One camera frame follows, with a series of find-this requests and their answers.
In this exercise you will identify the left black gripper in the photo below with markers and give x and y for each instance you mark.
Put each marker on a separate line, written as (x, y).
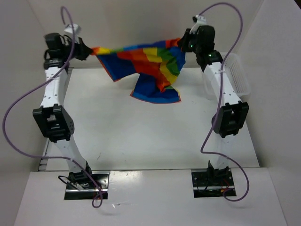
(84, 51)

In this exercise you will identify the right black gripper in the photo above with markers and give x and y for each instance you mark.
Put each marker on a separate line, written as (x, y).
(183, 42)

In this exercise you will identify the rainbow striped shorts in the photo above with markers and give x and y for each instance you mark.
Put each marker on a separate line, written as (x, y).
(158, 65)

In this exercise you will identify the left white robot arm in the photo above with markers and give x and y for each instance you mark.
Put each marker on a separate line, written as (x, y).
(51, 117)

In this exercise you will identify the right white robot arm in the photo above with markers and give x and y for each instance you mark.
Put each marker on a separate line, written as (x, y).
(231, 111)

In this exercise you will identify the white plastic basket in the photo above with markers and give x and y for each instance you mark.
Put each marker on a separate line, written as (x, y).
(236, 75)

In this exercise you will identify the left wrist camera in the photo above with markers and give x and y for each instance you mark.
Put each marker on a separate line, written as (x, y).
(72, 29)

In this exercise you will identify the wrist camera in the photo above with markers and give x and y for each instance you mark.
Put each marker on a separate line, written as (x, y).
(72, 29)
(199, 20)

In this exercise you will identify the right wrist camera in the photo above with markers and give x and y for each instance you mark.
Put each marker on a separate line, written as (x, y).
(199, 20)

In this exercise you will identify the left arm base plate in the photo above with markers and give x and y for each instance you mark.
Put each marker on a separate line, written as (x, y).
(87, 191)

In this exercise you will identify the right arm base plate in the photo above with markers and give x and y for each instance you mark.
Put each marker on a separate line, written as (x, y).
(205, 187)

